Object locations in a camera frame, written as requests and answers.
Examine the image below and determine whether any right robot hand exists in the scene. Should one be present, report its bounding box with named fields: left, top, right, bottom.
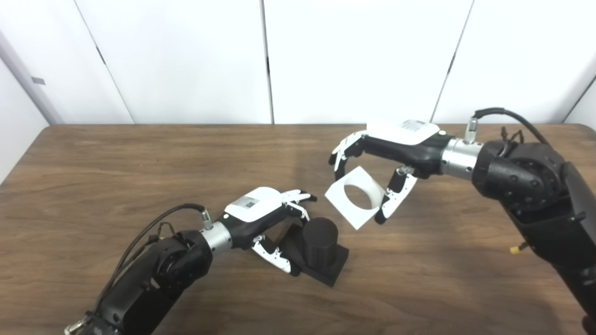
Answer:
left=328, top=119, right=454, bottom=225

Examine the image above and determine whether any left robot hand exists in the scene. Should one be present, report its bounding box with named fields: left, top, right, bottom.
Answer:
left=218, top=187, right=318, bottom=274

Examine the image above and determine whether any black peg with square base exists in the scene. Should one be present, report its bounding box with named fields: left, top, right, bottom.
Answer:
left=279, top=218, right=350, bottom=288

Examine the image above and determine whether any white square piece with hole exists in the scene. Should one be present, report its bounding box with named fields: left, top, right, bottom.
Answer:
left=325, top=167, right=387, bottom=230

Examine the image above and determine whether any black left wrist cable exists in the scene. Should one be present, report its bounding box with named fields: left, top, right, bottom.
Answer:
left=95, top=203, right=215, bottom=308

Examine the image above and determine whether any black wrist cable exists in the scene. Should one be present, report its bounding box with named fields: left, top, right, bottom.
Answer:
left=465, top=107, right=552, bottom=146
left=95, top=203, right=215, bottom=308

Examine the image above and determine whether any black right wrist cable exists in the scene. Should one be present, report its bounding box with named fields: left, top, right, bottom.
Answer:
left=465, top=107, right=552, bottom=146

